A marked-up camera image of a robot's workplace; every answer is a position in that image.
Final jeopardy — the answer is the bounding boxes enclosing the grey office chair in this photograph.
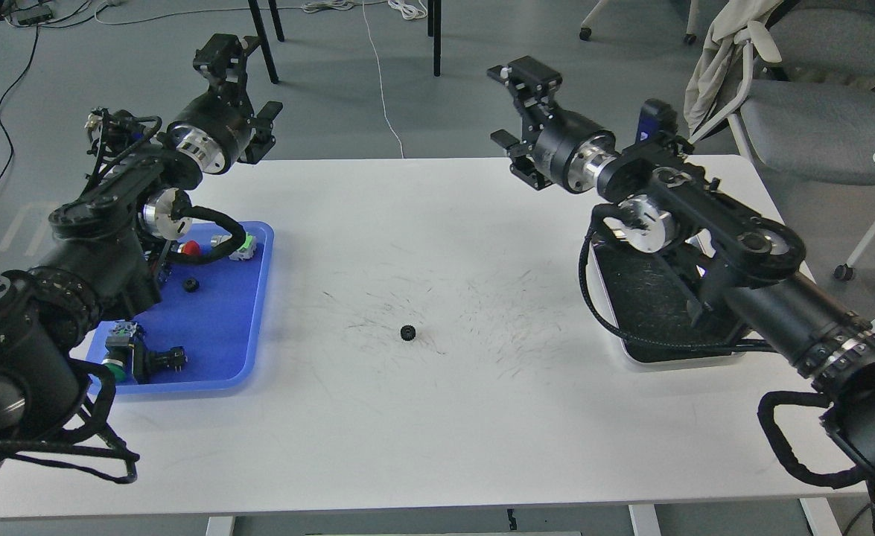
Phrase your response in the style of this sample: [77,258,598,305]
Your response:
[579,0,875,284]

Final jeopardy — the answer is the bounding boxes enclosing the white cable on floor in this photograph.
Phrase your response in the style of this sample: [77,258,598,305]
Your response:
[95,0,429,159]

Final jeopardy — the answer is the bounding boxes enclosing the small black gear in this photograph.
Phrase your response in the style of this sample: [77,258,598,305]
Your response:
[399,325,417,342]
[181,277,200,294]

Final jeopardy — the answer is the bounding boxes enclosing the silver metal tray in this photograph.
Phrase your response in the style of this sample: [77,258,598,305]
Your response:
[585,234,746,371]

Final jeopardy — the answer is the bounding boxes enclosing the blue plastic tray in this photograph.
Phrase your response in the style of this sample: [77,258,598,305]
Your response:
[117,221,274,395]

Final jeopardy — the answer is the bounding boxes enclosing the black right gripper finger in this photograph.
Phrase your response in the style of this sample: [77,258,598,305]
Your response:
[489,130,550,190]
[487,57,563,127]

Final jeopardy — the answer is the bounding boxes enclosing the beige jacket on chair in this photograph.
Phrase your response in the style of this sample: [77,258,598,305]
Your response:
[683,1,780,133]

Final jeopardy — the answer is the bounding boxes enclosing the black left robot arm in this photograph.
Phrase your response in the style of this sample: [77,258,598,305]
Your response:
[0,33,283,484]

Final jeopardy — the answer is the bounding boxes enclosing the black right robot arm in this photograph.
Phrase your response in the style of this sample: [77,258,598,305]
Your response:
[487,57,875,506]

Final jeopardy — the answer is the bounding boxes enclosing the red push button switch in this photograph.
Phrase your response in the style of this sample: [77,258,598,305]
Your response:
[177,240,203,258]

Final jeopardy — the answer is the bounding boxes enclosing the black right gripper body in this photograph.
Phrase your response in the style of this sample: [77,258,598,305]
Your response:
[535,109,617,194]

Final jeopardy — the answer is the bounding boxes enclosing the small black switch part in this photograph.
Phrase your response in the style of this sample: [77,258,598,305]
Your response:
[145,346,188,374]

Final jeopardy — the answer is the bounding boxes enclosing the green push button switch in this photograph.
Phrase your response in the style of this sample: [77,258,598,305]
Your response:
[101,320,147,383]

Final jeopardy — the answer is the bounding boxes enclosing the black cable on floor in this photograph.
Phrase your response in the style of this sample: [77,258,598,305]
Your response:
[0,0,103,280]

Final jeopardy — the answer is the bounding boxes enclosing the grey green connector part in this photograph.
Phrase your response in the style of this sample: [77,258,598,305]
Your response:
[210,233,258,261]

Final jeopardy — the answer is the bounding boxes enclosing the black table legs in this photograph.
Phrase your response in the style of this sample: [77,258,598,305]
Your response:
[247,0,442,85]

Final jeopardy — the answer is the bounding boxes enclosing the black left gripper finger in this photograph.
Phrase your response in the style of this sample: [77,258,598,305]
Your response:
[193,33,259,105]
[240,101,284,165]

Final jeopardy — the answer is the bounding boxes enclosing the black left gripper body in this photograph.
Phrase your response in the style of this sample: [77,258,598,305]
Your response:
[166,94,259,174]

